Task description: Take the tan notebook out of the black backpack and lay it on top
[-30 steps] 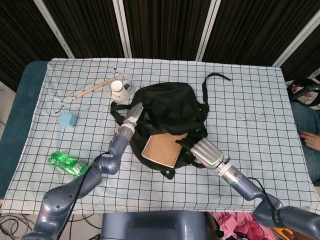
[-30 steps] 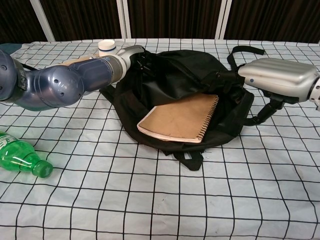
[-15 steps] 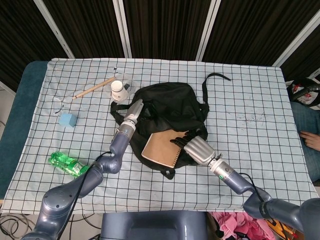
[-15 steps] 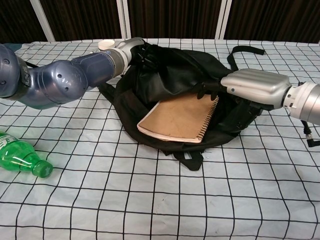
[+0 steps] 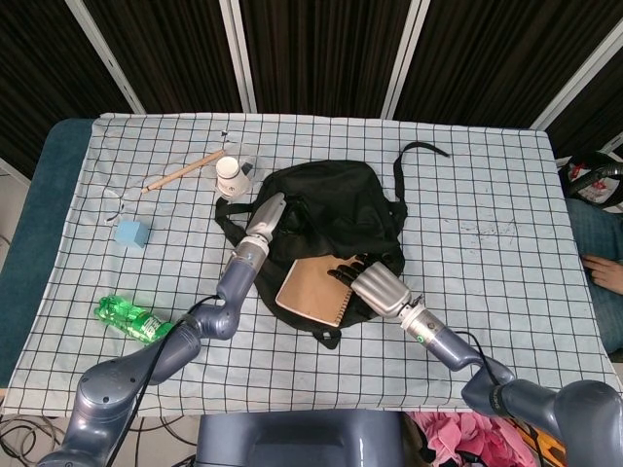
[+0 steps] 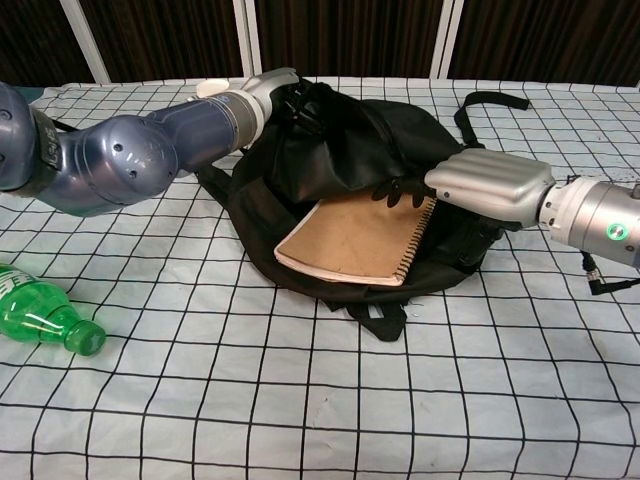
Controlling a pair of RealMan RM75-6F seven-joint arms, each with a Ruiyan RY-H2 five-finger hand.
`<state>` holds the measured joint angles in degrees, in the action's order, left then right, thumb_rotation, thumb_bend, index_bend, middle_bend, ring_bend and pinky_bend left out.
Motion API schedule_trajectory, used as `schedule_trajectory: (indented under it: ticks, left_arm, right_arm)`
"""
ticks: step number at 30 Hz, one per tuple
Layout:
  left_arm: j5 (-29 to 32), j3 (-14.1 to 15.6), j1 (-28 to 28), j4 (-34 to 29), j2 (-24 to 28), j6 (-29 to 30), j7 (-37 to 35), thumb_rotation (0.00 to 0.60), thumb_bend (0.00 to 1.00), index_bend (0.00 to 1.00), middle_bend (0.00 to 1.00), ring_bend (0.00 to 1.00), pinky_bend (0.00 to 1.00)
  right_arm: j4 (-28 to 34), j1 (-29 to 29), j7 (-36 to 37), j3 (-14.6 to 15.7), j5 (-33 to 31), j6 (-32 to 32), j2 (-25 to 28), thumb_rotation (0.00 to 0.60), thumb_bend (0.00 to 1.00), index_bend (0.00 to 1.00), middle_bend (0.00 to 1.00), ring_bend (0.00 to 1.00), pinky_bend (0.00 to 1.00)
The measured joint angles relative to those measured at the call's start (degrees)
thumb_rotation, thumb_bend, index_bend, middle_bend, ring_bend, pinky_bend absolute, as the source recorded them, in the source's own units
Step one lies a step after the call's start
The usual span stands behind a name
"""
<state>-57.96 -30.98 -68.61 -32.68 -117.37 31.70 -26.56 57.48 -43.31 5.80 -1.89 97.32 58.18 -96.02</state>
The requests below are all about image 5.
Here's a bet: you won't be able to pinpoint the white paper cup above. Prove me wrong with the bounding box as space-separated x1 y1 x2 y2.
215 156 255 198

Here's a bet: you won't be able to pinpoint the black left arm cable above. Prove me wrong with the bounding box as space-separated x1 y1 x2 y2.
127 294 220 429

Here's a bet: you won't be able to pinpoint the teal padded table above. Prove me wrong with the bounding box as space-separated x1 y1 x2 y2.
0 118 93 376

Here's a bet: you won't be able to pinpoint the wooden stick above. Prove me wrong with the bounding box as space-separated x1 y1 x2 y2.
140 150 226 195

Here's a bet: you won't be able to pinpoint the blue-grey robot torso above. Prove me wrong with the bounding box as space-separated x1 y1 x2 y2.
196 408 405 467

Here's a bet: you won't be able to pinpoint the green plastic bottle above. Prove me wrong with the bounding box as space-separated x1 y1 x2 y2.
95 294 176 346

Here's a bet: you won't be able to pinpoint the white black checkered tablecloth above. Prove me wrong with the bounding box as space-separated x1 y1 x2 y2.
14 112 617 419

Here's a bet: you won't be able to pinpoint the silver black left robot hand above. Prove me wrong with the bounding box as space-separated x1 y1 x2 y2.
246 191 289 243

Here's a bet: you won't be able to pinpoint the light blue foam cube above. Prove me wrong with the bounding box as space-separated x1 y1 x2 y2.
114 219 151 251

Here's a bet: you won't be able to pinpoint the black bag with red label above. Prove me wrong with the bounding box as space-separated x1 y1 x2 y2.
557 150 623 213

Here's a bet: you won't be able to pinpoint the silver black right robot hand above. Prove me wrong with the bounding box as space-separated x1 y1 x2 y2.
327 251 414 321

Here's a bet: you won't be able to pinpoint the person's blue jeans leg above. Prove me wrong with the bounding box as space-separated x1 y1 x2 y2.
567 197 623 351

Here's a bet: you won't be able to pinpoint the yellow tool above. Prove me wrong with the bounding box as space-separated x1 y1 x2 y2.
528 422 568 458

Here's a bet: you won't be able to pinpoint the black floor cables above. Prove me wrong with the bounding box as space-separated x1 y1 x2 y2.
0 415 199 467

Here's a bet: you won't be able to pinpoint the dark partition screen white frames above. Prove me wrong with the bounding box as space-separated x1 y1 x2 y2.
0 0 623 162

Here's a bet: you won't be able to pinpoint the person's bare hand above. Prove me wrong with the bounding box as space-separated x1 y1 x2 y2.
583 256 623 291

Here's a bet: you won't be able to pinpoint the brown spiral notebook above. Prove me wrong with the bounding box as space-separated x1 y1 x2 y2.
275 257 353 329

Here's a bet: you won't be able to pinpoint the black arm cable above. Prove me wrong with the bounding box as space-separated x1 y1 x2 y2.
452 330 502 388
127 294 220 429

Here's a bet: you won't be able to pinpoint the pink cloth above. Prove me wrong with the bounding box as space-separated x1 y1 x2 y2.
406 411 536 467

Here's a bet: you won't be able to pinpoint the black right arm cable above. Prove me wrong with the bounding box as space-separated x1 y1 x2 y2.
452 330 502 388

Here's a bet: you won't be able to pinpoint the black backpack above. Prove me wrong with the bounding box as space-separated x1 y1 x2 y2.
215 142 452 350

